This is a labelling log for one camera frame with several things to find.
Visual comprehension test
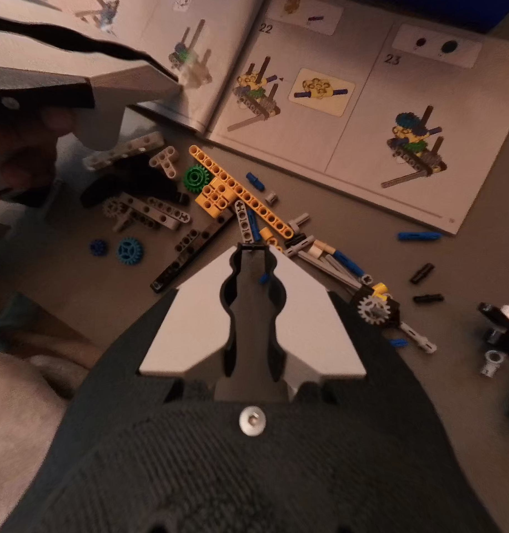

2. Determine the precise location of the black white lego assembly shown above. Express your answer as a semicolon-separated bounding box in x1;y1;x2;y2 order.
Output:
477;302;509;346

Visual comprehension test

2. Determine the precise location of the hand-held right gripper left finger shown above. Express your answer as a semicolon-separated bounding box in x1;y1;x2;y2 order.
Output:
139;245;244;401

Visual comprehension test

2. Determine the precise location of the pile of lego pieces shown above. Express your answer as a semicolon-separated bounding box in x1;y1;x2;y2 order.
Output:
80;131;373;294

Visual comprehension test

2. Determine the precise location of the lego instruction booklet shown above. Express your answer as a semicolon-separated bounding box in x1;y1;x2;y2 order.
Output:
25;0;509;236

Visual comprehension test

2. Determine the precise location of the person's grey clothing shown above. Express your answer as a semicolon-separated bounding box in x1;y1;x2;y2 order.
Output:
0;352;107;533

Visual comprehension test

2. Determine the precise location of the person's left hand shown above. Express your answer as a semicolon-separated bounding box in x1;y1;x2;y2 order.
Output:
0;106;78;207

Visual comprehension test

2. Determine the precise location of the light blue lego gear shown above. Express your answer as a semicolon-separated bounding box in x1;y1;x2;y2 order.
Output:
117;237;146;265

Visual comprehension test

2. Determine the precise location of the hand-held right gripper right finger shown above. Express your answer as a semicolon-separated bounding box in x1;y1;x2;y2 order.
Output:
262;244;368;402

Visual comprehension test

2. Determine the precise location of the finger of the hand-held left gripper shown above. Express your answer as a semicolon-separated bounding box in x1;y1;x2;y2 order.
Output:
0;23;185;152
0;0;181;80

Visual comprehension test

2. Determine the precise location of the grey lego connector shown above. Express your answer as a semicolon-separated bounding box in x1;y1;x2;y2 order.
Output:
480;350;506;377

